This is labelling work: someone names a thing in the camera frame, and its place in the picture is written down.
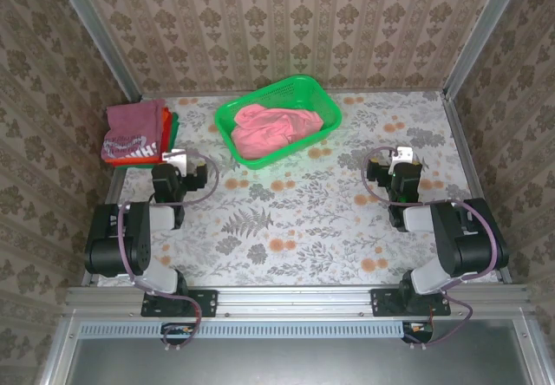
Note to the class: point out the pink t-shirt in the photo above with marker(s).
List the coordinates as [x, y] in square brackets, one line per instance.
[277, 129]

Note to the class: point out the green plastic basket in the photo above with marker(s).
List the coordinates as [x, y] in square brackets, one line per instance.
[286, 92]

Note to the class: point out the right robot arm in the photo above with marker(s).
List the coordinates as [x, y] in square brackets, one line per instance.
[468, 246]

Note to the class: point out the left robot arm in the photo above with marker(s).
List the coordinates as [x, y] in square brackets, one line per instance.
[108, 237]

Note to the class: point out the folded maroon printed t-shirt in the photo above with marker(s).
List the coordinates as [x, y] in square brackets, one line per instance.
[130, 120]

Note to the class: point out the floral table cover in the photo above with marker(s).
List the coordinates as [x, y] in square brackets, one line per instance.
[303, 229]

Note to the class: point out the grey metal panel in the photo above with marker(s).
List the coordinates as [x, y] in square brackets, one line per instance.
[295, 363]

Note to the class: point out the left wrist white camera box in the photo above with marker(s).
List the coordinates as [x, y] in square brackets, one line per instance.
[178, 158]

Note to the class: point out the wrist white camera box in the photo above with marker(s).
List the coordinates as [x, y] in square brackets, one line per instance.
[403, 154]
[178, 158]

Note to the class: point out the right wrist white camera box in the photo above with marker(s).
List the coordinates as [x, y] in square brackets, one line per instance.
[403, 154]

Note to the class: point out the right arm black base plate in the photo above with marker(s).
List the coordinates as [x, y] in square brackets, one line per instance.
[379, 302]

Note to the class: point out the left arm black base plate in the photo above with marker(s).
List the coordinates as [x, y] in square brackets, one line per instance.
[208, 302]

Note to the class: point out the aluminium mounting rail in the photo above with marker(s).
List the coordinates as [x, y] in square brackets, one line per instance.
[295, 300]

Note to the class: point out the aluminium frame post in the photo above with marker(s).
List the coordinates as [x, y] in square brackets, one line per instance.
[95, 34]
[485, 34]

